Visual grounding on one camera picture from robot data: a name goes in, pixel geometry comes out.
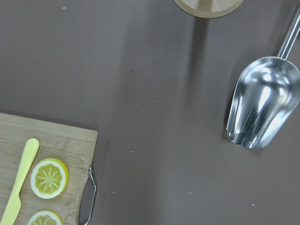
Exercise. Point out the wooden cutting board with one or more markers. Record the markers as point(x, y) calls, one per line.
point(74, 146)

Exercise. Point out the wooden mug tree stand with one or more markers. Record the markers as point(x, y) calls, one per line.
point(208, 8)

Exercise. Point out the lemon slice near edge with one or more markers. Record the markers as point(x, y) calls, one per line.
point(49, 178)

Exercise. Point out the metal scoop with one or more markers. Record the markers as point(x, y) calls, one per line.
point(266, 94)

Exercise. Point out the lemon slice far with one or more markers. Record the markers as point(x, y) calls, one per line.
point(45, 217)

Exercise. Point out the yellow plastic knife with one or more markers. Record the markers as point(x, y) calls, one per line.
point(14, 203)

